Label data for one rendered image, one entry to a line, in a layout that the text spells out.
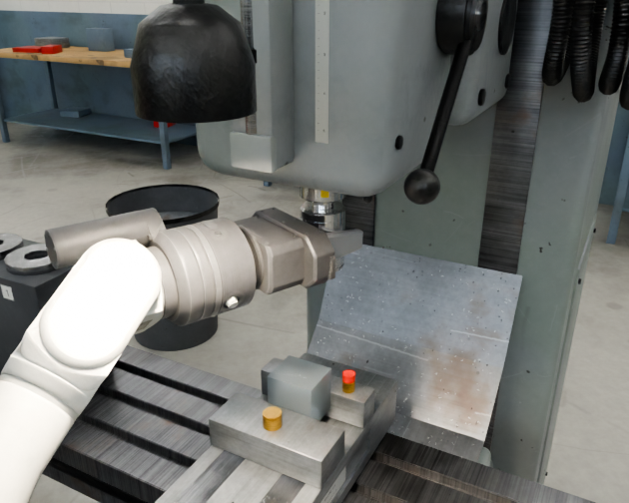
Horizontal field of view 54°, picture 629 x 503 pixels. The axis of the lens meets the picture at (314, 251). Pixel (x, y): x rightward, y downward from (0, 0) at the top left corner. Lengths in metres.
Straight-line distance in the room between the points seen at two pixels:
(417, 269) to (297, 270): 0.47
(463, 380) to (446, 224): 0.25
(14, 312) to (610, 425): 2.10
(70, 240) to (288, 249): 0.19
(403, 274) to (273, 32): 0.63
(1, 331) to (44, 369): 0.57
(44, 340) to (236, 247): 0.18
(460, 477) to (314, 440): 0.22
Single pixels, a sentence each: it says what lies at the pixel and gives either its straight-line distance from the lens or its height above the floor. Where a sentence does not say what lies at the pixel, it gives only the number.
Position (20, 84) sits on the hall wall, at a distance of 7.90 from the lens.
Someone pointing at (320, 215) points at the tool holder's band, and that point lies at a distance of 0.62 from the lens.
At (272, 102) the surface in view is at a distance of 0.49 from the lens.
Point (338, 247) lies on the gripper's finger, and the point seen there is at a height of 1.23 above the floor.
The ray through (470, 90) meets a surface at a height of 1.38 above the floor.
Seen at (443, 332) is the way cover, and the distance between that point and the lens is 1.02.
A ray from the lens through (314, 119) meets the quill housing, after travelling 0.52.
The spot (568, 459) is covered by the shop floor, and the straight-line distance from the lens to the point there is 2.36.
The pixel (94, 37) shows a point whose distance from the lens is 6.44.
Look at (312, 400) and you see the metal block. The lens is 0.73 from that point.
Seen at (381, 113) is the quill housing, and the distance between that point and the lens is 0.50.
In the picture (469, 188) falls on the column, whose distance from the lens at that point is 0.97.
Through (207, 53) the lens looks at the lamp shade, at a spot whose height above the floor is 1.45.
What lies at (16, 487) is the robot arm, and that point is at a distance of 0.49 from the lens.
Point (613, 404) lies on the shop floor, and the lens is 2.68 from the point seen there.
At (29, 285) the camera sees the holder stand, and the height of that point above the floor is 1.09.
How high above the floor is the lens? 1.48
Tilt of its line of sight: 24 degrees down
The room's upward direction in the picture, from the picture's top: straight up
